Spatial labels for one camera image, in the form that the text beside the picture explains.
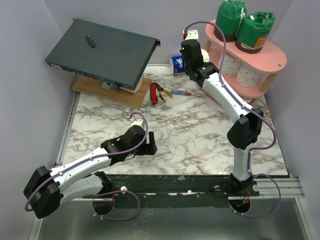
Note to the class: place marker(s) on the white roll under switch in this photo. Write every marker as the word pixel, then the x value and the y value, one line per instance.
pixel 138 86

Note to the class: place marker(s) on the blue wrapped roll at back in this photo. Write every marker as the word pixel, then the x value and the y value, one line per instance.
pixel 176 65

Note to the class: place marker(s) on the white floral paper towel roll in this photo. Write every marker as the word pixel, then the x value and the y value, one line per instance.
pixel 247 76

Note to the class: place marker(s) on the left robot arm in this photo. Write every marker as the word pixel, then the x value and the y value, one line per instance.
pixel 47 189

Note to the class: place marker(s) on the red handled cutter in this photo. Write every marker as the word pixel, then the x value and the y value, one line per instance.
pixel 153 93

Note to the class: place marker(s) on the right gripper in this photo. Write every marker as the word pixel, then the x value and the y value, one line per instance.
pixel 187 49

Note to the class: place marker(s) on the blue handled screwdriver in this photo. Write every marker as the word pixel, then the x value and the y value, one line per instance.
pixel 185 93

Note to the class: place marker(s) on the pink three-tier shelf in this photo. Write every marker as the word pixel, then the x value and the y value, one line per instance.
pixel 269 60

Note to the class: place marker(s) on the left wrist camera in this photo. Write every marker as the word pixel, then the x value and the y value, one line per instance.
pixel 137 122

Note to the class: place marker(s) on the black metal base rail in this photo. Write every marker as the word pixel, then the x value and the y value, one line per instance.
pixel 174 191

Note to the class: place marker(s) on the wooden board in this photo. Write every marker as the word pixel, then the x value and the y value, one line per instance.
pixel 99 89

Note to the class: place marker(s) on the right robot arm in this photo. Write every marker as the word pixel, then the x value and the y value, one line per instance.
pixel 247 122

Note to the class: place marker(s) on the small black connector strip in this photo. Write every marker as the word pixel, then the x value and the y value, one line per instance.
pixel 90 41

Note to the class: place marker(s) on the yellow handled pliers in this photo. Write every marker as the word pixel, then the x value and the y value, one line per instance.
pixel 161 91

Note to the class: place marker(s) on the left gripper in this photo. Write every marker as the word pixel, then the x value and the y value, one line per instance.
pixel 149 149

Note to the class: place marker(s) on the dark grey network switch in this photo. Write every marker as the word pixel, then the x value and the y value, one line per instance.
pixel 119 58

